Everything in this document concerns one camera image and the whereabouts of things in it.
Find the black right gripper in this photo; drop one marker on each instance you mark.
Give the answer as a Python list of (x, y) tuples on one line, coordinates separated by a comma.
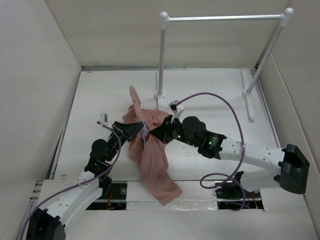
[(163, 133)]

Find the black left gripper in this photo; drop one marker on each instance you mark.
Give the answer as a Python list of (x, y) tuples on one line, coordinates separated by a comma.
[(127, 131)]

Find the pink printed t shirt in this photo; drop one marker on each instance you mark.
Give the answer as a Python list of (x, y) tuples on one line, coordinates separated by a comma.
[(149, 153)]

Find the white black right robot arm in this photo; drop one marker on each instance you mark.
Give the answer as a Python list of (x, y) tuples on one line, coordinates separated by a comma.
[(287, 168)]

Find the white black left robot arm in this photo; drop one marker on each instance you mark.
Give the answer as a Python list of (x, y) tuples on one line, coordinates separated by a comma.
[(52, 218)]

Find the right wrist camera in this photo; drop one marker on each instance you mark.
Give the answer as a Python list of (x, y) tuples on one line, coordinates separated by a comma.
[(177, 109)]

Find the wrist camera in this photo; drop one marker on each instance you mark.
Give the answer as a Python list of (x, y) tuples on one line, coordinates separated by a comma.
[(103, 120), (177, 109)]

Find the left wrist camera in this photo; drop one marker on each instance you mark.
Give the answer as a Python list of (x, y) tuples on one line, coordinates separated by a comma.
[(103, 120)]

